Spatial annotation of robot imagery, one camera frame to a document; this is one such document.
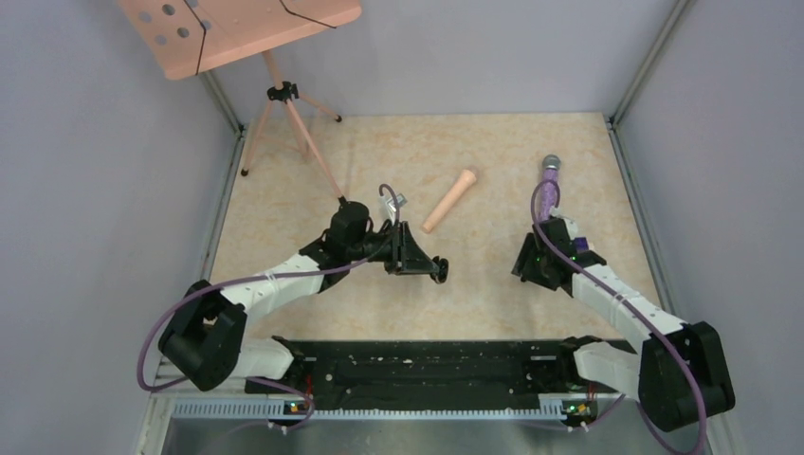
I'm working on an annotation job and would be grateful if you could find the pink wooden flute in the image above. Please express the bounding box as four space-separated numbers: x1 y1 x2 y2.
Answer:
421 167 479 233

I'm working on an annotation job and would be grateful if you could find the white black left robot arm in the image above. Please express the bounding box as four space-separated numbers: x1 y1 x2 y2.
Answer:
157 199 449 392

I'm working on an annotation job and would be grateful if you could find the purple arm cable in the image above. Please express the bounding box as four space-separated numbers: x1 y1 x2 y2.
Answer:
137 183 403 434
530 180 708 455

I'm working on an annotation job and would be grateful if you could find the purple cube on block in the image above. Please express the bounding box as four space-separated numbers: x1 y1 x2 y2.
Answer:
573 236 594 253

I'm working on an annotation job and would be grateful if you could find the black glossy earbud charging case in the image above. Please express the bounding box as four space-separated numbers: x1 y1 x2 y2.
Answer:
434 258 449 284

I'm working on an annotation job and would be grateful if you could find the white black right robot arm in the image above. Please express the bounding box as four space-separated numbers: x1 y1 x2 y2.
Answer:
512 217 736 431

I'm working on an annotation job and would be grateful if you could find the pink music stand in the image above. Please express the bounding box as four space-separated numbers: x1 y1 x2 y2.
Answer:
117 0 364 204

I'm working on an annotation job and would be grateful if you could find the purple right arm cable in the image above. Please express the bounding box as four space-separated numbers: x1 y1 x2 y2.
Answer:
530 180 708 455

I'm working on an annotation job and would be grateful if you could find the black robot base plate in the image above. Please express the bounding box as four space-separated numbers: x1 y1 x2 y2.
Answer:
280 339 614 412

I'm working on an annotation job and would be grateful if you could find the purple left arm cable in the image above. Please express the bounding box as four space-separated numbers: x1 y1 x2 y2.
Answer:
137 183 403 434

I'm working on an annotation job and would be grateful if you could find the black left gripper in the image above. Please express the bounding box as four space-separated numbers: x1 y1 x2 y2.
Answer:
348 221 438 275

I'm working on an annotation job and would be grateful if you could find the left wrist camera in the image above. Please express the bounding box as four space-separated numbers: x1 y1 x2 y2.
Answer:
379 193 408 220

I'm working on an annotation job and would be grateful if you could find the purple glitter microphone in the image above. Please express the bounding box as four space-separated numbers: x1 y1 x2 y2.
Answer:
537 155 561 222

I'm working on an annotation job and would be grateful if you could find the grey slotted cable duct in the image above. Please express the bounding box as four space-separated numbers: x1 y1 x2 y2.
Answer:
172 398 566 421

